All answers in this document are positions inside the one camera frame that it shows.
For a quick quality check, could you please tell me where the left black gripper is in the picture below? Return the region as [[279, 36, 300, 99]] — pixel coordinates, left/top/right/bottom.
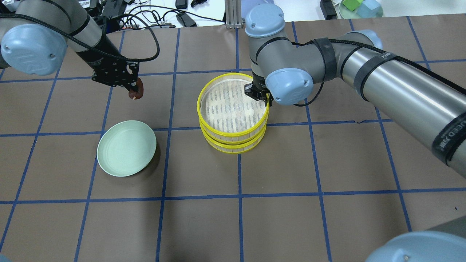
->
[[91, 60, 139, 94]]

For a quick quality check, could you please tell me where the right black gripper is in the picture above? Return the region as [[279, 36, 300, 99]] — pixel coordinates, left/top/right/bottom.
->
[[244, 75, 272, 107]]

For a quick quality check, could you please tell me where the brown bun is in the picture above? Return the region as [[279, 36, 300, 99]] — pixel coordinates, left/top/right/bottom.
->
[[128, 78, 144, 100]]

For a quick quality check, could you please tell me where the yellow steamer layer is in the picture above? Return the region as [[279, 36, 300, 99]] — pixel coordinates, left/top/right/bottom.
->
[[200, 126, 266, 154], [197, 73, 269, 144]]

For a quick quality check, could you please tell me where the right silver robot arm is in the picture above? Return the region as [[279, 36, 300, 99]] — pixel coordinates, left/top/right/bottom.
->
[[244, 4, 465, 177]]

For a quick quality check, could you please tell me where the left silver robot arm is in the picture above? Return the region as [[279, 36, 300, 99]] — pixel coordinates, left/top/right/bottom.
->
[[1, 0, 143, 100]]

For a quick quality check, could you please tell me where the light green plate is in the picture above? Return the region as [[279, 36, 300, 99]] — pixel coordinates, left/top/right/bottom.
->
[[96, 120, 157, 177]]

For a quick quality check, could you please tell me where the black power adapter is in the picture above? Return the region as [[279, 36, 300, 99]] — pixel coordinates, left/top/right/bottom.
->
[[176, 12, 197, 28]]

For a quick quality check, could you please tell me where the green tray plate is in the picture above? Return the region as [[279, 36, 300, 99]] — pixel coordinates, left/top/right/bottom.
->
[[339, 1, 383, 19]]

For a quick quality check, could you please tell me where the green cube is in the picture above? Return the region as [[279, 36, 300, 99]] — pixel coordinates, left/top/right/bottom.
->
[[342, 0, 363, 11]]

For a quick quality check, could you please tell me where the light blue cube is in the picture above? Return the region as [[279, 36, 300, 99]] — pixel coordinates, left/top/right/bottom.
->
[[356, 0, 382, 18]]

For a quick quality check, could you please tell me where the aluminium frame post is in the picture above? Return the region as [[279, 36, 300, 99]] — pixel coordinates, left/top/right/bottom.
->
[[225, 0, 243, 29]]

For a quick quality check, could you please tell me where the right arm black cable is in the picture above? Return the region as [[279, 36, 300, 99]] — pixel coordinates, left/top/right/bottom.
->
[[291, 38, 466, 107]]

